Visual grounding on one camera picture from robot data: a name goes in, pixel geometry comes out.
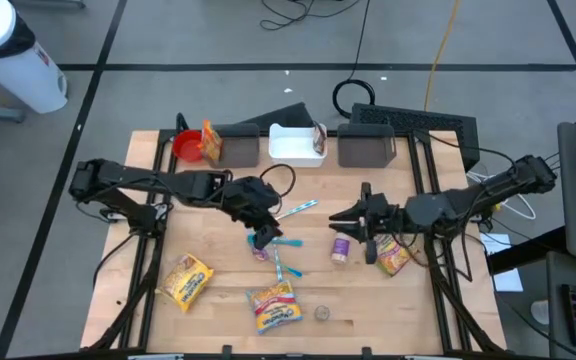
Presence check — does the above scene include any yellow cable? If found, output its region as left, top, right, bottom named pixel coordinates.
left=423, top=0, right=462, bottom=112

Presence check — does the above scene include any black slanted panel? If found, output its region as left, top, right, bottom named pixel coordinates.
left=240, top=102, right=317, bottom=132

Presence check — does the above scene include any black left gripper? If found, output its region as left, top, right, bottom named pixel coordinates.
left=220, top=175, right=283, bottom=251

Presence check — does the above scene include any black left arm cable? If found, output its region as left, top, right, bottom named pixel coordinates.
left=259, top=163, right=298, bottom=202

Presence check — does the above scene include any dark grey bin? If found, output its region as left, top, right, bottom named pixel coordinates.
left=210, top=123, right=261, bottom=170
left=336, top=123, right=398, bottom=169

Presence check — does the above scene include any white plastic bin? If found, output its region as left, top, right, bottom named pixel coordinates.
left=267, top=123, right=328, bottom=169

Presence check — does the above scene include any green yellow ramen packet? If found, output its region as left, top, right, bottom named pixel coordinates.
left=373, top=233, right=419, bottom=278

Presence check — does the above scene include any purple label spice shaker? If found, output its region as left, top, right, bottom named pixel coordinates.
left=331, top=237, right=353, bottom=266

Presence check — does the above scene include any black floor cable tangle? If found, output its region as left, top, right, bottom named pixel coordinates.
left=260, top=0, right=364, bottom=31

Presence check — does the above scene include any red bowl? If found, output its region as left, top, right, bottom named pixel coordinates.
left=171, top=129, right=205, bottom=164

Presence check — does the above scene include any teal plastic spoon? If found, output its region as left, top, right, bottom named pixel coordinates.
left=246, top=233, right=304, bottom=250

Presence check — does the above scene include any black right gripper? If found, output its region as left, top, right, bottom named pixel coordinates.
left=328, top=182, right=409, bottom=265

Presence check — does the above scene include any black coiled floor cable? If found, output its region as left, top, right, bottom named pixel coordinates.
left=331, top=0, right=377, bottom=120

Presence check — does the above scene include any orange snack bag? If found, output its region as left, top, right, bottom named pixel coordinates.
left=200, top=118, right=224, bottom=164

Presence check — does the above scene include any white paper sheet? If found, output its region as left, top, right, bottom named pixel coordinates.
left=480, top=232, right=524, bottom=294

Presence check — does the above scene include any black table frame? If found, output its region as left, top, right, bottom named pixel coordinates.
left=87, top=127, right=507, bottom=357

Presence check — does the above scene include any white trash can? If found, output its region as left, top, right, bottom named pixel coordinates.
left=0, top=0, right=69, bottom=115

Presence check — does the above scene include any blue striped ramen packet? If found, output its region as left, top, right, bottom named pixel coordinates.
left=245, top=279, right=304, bottom=336

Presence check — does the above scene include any iridescent spoon blue handle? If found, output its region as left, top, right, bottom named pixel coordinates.
left=252, top=247, right=303, bottom=279

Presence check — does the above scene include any silver fork blue striped handle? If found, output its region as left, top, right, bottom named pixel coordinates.
left=272, top=247, right=285, bottom=282

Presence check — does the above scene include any white cable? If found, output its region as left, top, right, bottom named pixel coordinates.
left=467, top=169, right=538, bottom=222

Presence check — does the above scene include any white computer mouse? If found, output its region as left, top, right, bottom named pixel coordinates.
left=530, top=299, right=552, bottom=326

